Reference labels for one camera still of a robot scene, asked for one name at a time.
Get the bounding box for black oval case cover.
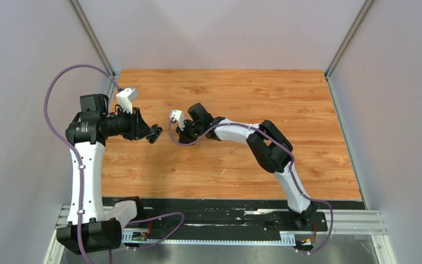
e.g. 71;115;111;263
147;124;163;144

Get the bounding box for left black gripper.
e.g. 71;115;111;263
101;105;154;141

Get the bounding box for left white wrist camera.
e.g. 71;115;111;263
115;87;139;114

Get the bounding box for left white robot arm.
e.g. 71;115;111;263
56;93;163;255

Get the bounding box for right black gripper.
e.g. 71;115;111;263
177;118;204;145

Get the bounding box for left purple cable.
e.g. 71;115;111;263
43;64;186;264

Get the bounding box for left aluminium frame post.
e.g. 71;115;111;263
68;0;116;77

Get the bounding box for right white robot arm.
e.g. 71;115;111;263
169;103;317;230

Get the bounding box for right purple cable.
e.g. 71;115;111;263
168;117;334;255

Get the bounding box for slotted cable duct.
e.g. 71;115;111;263
121;226;296;246

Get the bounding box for right aluminium frame post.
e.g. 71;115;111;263
324;0;376;80

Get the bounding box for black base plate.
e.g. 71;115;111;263
103;197;367;242

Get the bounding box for aluminium frame post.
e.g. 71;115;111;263
68;0;116;77
324;0;376;80

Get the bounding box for purple cable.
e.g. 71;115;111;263
43;64;186;264
168;117;334;255

